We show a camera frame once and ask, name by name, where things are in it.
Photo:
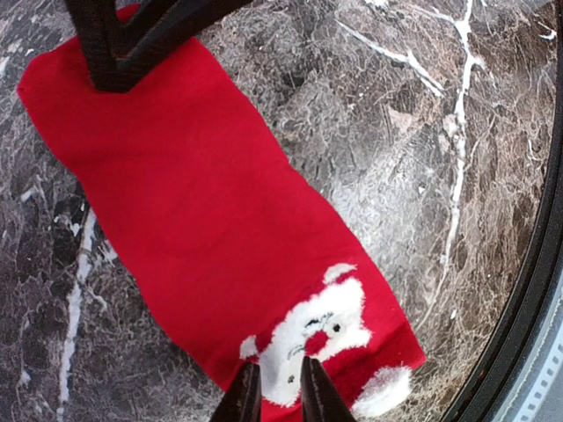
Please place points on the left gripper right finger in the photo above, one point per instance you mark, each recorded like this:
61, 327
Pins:
320, 400

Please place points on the red sock plain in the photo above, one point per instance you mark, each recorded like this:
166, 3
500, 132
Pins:
238, 258

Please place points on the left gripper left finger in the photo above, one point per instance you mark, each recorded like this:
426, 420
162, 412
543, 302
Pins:
242, 400

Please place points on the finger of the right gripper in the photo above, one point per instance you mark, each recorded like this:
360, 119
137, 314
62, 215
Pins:
119, 54

